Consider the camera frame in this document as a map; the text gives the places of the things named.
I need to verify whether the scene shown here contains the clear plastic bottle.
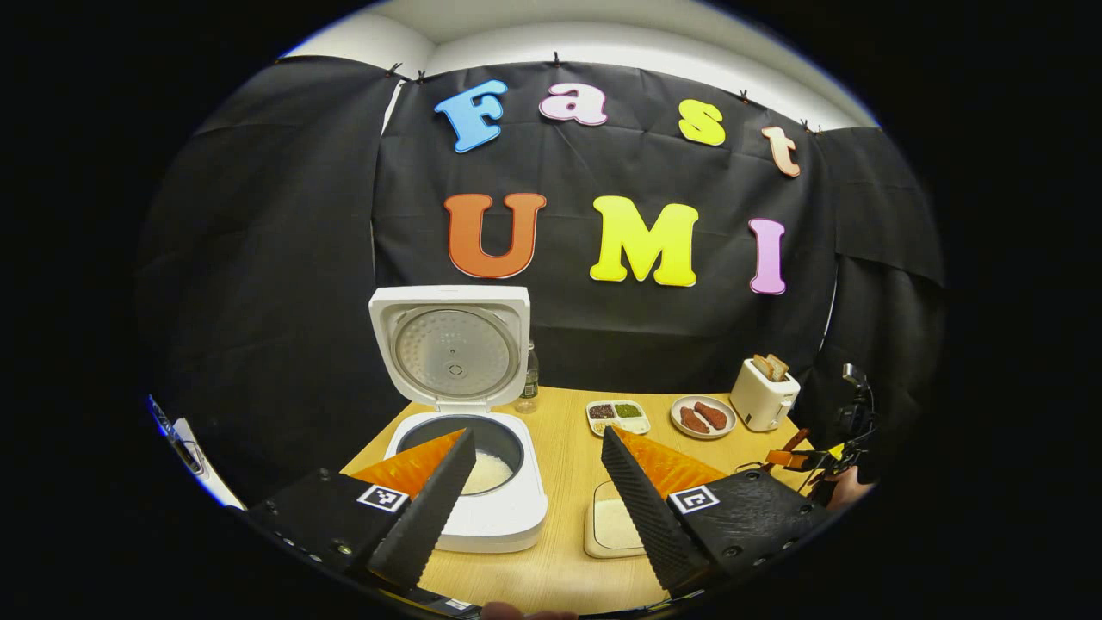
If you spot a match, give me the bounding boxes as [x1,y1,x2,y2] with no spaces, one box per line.
[515,340,541,414]

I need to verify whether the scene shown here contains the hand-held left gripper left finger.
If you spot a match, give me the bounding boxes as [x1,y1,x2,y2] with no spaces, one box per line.
[241,429,477,595]

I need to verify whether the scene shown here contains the clear tray of rice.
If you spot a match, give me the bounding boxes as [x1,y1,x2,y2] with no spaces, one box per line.
[584,480,647,559]

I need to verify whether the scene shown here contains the white rice cooker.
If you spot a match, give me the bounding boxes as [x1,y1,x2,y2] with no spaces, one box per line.
[368,285,548,554]

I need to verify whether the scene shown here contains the white sectioned grain dish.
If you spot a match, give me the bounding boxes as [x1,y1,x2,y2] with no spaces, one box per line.
[586,400,652,437]

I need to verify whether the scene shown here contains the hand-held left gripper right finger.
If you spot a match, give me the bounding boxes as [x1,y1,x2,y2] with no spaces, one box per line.
[600,425,834,601]

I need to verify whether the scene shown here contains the black phone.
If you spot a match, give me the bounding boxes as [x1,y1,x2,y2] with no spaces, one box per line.
[168,431,207,476]

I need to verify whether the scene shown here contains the round white plate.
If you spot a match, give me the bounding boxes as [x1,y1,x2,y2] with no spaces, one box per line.
[670,394,737,441]

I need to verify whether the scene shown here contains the black backdrop cloth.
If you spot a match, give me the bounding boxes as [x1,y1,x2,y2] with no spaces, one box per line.
[136,56,946,505]

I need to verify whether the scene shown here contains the white toaster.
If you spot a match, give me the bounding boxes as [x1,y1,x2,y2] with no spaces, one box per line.
[729,357,801,433]

